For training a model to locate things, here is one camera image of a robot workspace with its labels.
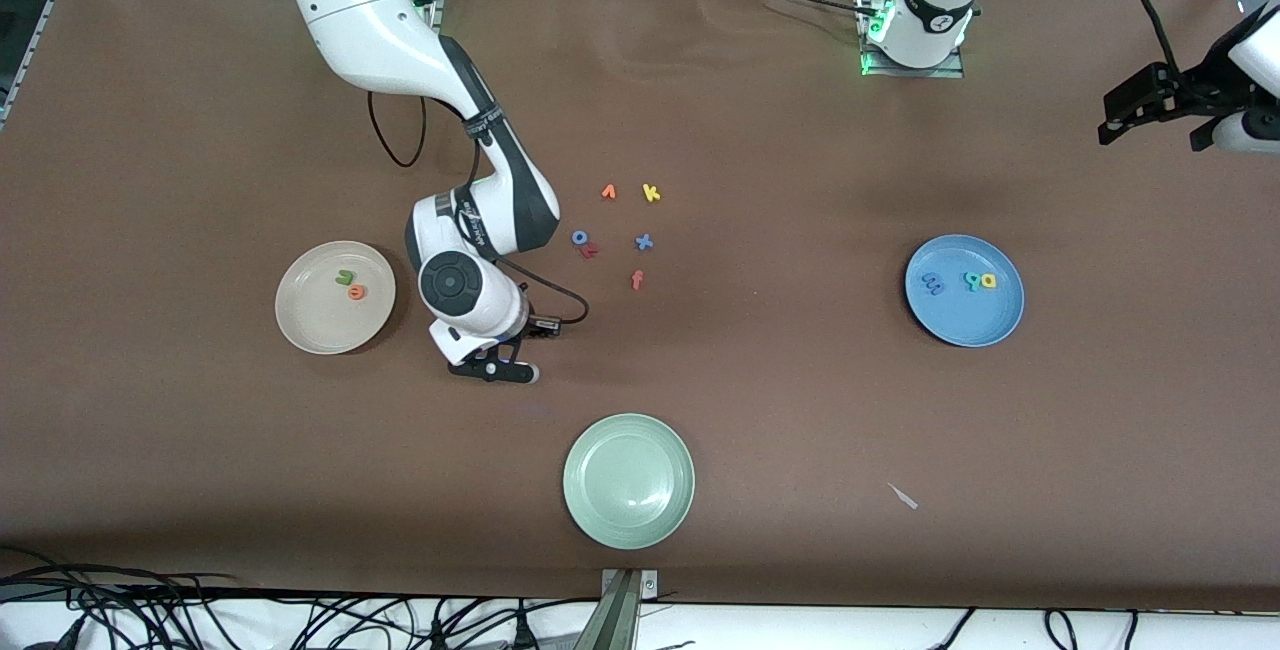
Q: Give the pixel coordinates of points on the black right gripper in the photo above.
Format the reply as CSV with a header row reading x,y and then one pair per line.
x,y
527,328

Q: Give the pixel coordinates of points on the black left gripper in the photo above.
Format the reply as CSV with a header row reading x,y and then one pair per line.
x,y
1203,93

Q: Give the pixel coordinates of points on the blue foam letter E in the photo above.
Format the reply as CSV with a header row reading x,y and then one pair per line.
x,y
932,284

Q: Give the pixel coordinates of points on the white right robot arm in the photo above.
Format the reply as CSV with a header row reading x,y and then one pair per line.
x,y
370,10

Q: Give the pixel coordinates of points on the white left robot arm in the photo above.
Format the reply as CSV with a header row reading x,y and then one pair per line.
x,y
935,10

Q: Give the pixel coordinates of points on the green round plate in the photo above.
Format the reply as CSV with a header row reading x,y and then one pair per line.
x,y
628,480

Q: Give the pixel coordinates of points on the beige round plate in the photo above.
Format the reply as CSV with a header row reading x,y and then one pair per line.
x,y
320,320

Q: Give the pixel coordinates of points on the blue round plate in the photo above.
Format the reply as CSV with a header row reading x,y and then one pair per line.
x,y
965,320

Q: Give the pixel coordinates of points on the brown table cover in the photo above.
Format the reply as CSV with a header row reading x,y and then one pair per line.
x,y
740,110

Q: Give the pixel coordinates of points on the white tape scrap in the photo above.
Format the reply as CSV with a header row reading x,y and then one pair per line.
x,y
905,498

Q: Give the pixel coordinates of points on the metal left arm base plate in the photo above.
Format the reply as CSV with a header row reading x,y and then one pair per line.
x,y
950,70

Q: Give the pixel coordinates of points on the metal table edge bracket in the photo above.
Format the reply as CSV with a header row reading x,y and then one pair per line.
x,y
628,610

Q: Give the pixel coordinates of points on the aluminium frame profile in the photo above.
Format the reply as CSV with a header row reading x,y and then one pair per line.
x,y
38,30

